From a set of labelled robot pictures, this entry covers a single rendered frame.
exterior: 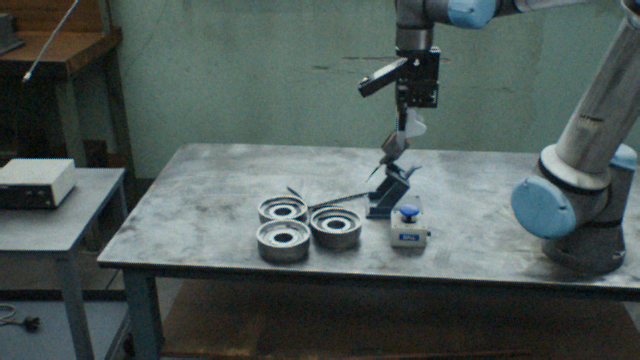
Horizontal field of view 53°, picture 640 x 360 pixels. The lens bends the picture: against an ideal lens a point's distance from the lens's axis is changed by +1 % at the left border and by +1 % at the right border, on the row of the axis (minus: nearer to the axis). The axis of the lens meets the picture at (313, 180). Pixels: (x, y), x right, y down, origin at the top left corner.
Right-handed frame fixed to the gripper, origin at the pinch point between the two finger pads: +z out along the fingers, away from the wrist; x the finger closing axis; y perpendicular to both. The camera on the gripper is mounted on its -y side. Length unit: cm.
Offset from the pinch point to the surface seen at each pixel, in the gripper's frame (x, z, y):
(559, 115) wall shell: 143, 47, 83
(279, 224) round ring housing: -14.0, 13.0, -24.5
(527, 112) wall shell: 144, 46, 69
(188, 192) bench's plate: 6, 16, -48
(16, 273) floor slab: 86, 96, -145
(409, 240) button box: -17.0, 14.4, 1.8
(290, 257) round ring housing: -23.3, 14.9, -21.5
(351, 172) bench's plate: 18.1, 16.3, -9.6
